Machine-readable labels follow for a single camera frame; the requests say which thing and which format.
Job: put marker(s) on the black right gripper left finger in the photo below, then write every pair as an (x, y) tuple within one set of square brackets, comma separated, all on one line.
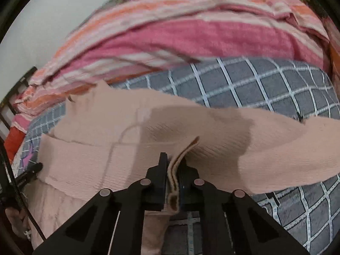
[(111, 222)]

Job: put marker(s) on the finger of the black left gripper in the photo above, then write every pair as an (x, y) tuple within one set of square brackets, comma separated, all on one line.
[(31, 172)]

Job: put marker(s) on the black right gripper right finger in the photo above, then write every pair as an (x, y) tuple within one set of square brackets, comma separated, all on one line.
[(232, 223)]

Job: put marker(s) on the pink knit sweater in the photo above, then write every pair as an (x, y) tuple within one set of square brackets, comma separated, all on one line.
[(109, 137)]

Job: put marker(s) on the person's left hand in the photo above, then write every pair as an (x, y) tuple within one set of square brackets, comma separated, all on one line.
[(19, 222)]

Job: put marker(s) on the red pillow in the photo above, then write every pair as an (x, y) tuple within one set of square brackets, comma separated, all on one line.
[(13, 142)]

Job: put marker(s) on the dark wooden headboard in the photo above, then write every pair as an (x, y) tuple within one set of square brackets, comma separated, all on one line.
[(7, 104)]

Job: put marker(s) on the pink orange striped quilt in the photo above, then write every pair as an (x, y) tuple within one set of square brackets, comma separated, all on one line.
[(143, 36)]

